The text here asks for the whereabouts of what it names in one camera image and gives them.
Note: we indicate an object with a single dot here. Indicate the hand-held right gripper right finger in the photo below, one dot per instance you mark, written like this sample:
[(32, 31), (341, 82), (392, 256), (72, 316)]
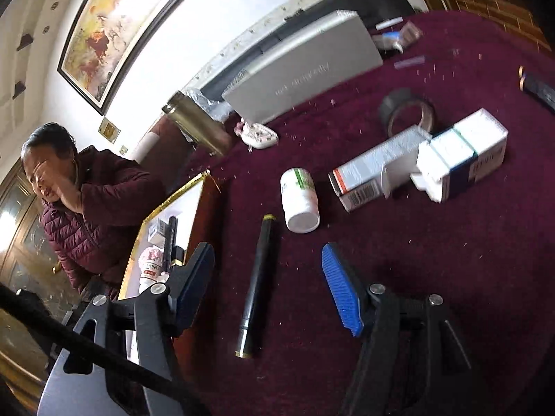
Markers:
[(342, 290)]

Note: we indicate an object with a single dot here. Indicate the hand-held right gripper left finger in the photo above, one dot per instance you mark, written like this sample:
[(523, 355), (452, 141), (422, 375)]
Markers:
[(195, 286)]

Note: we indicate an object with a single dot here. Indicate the white bottle red label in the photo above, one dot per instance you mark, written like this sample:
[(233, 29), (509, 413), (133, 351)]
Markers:
[(149, 275)]

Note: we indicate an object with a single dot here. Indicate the black marker yellow cap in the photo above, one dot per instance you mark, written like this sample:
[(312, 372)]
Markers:
[(256, 286)]

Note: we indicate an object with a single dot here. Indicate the small white barcode box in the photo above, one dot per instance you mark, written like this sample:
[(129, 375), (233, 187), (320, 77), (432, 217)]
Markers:
[(157, 230)]

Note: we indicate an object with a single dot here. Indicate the gold-rimmed cardboard box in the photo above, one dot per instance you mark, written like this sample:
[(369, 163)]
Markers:
[(186, 201)]

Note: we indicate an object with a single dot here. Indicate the white bottle green label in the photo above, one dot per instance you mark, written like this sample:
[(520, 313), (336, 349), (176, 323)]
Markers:
[(299, 208)]

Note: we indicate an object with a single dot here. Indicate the burgundy velvet tablecloth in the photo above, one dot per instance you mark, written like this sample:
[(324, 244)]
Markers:
[(433, 247)]

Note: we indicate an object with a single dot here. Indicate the silver box red end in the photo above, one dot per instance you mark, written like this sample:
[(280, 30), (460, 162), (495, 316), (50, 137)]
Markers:
[(368, 169)]

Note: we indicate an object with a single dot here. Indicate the bronze thermos flask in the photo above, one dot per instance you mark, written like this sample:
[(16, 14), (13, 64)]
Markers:
[(199, 128)]

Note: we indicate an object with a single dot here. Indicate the white key fob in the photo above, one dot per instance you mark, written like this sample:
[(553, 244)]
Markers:
[(260, 136)]

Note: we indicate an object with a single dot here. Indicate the pink charm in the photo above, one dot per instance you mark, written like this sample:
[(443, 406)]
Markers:
[(240, 128)]

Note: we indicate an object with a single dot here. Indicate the dark glass cabinet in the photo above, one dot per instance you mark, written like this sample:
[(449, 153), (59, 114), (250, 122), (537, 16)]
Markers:
[(26, 247)]

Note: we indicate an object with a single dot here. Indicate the clear plastic bag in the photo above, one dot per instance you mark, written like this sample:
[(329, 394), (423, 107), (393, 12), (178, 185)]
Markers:
[(217, 110)]

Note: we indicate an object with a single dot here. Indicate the white carton box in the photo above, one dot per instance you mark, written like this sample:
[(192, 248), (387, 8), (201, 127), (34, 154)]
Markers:
[(472, 143)]

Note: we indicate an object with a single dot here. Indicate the black tape roll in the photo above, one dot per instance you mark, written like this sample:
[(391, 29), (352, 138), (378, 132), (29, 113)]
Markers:
[(401, 99)]

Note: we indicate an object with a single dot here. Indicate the grey shoe box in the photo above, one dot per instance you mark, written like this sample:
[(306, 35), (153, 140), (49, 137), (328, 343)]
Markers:
[(303, 69)]

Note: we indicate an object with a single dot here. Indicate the white paper roll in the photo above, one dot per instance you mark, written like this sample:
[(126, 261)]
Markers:
[(389, 24)]

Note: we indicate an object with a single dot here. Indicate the black stick gold ends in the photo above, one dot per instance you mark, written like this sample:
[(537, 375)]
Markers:
[(540, 89)]

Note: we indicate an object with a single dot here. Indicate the small gold wall plaque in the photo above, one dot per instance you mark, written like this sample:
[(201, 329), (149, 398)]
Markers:
[(108, 130)]

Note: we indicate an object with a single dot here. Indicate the framed wall painting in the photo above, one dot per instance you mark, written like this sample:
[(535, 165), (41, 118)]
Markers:
[(117, 21)]

